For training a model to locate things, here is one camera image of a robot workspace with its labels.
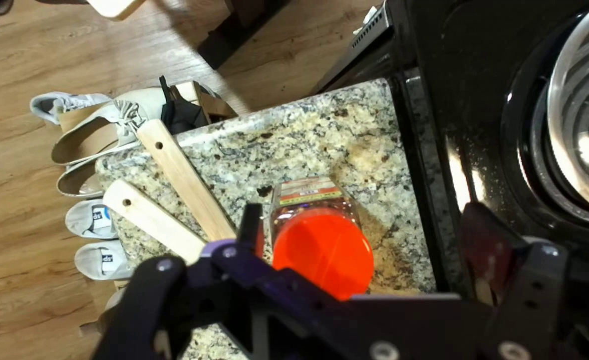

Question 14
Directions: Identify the glass lid with steel rim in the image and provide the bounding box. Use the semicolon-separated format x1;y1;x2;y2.
546;0;589;222

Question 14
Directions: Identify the white table top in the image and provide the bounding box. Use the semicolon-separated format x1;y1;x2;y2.
85;0;146;20

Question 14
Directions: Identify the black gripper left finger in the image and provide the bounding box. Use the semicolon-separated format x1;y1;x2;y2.
238;203;266;261

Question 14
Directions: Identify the black bag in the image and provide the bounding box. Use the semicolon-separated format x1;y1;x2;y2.
158;74;210;136

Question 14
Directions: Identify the black kitchen stove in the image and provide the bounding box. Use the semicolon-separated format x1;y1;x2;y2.
320;0;589;297

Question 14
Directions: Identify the tan lined slipper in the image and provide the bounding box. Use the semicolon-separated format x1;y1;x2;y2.
49;106;142;167
55;142;142;200

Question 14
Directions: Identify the wooden spatula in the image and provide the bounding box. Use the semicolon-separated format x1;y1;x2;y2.
134;118;240;245
103;178;208;267

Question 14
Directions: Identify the spice jar with red lid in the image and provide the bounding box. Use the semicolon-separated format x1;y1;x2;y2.
268;176;378;304

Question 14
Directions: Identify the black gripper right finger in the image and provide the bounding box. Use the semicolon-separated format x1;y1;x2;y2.
458;200;534;311

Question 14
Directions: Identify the white grey sneaker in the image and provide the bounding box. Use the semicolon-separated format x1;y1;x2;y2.
29;90;113;128

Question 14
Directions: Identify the white shoe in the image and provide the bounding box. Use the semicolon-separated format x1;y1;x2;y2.
73;239;138;284
65;198;121;243

